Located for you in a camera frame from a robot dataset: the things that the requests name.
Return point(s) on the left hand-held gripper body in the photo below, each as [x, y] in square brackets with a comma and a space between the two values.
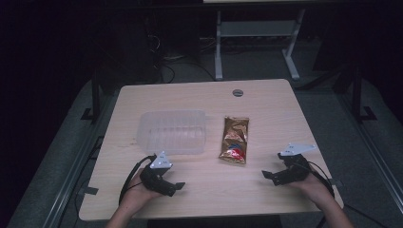
[155, 177]

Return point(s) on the white metal desk frame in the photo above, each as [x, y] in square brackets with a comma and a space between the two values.
[258, 41]

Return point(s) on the grey table grommet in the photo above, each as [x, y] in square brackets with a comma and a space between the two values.
[237, 92]

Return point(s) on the brown snack packet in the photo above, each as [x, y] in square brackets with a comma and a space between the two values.
[234, 140]

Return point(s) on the black metal stand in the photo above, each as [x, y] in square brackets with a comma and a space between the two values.
[93, 98]
[359, 95]

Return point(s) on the clear plastic container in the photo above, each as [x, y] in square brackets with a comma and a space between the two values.
[172, 132]

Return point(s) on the person's right hand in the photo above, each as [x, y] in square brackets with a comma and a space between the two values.
[313, 186]

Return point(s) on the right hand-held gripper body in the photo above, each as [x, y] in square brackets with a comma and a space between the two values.
[293, 166]

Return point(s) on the person's left hand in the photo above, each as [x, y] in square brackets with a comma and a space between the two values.
[136, 193]

